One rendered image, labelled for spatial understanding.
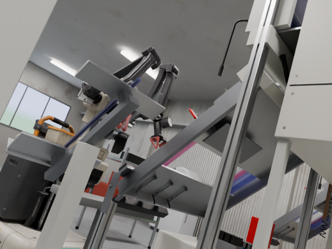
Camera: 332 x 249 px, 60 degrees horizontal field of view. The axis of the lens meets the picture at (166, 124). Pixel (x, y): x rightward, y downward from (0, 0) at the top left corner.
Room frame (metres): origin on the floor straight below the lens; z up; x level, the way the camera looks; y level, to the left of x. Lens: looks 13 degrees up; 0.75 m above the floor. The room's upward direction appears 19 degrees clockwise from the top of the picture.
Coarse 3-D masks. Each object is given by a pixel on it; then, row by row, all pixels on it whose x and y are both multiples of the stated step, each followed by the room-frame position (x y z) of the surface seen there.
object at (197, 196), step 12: (168, 168) 1.26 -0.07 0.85; (144, 180) 1.29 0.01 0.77; (156, 180) 1.31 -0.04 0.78; (168, 180) 1.34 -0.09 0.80; (180, 180) 1.36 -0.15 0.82; (192, 180) 1.39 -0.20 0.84; (144, 192) 1.38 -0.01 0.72; (156, 192) 1.40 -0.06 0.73; (168, 192) 1.43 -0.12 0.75; (192, 192) 1.48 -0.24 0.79; (204, 192) 1.51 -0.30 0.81; (192, 204) 1.60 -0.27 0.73; (204, 204) 1.63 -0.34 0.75
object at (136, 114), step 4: (160, 92) 0.97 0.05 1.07; (156, 96) 0.97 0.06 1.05; (160, 96) 0.98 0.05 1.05; (136, 112) 1.03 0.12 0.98; (132, 116) 1.04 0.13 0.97; (136, 116) 1.04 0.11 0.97; (128, 120) 1.05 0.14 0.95; (132, 120) 1.06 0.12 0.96; (124, 124) 1.07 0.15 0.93; (120, 128) 1.08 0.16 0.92; (112, 132) 1.11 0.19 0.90; (116, 132) 1.10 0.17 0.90; (108, 136) 1.12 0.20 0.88; (112, 136) 1.11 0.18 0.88; (104, 140) 1.13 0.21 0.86; (108, 140) 1.13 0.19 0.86; (100, 144) 1.14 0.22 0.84; (104, 144) 1.15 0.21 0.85
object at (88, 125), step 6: (138, 78) 0.90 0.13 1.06; (132, 84) 0.91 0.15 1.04; (114, 102) 0.96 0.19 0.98; (108, 108) 0.98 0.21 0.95; (102, 114) 1.00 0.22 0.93; (96, 120) 1.02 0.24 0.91; (84, 126) 1.05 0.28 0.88; (90, 126) 1.05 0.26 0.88; (78, 132) 1.07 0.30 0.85; (72, 138) 1.09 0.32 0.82; (66, 144) 1.11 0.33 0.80
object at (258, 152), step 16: (256, 96) 0.98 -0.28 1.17; (256, 112) 1.06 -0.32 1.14; (272, 112) 1.08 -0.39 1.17; (224, 128) 1.04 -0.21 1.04; (256, 128) 1.15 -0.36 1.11; (272, 128) 1.17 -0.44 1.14; (208, 144) 1.11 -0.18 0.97; (224, 144) 1.13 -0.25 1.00; (256, 144) 1.18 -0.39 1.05; (272, 144) 1.28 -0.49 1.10; (240, 160) 1.26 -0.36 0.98; (256, 160) 1.36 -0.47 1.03; (272, 160) 1.40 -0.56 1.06; (288, 160) 1.43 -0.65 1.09; (256, 176) 1.50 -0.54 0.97
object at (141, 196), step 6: (126, 192) 1.29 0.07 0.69; (132, 192) 1.32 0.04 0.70; (138, 192) 1.35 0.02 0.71; (132, 198) 1.32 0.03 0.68; (138, 198) 1.33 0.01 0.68; (144, 198) 1.36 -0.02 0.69; (150, 198) 1.39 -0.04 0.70; (156, 198) 1.43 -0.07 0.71; (156, 204) 1.41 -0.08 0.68; (162, 204) 1.44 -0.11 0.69; (168, 204) 1.49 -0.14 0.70; (174, 204) 1.52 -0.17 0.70; (180, 204) 1.56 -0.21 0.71; (180, 210) 1.53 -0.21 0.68; (186, 210) 1.57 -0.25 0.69; (192, 210) 1.62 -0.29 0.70; (198, 210) 1.67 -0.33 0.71; (198, 216) 1.65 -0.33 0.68; (204, 216) 1.68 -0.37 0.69
